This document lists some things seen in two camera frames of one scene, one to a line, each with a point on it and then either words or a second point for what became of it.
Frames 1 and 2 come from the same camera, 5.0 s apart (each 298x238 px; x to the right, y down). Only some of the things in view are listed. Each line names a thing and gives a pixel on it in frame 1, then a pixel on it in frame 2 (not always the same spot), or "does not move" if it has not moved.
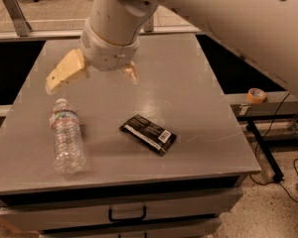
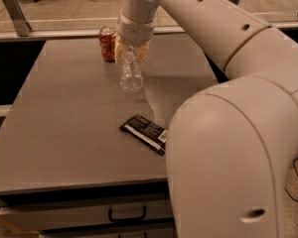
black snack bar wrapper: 153,135 does not move
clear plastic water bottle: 68,143 → 131,74
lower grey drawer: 184,229 does not move
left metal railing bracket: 15,13 does not move
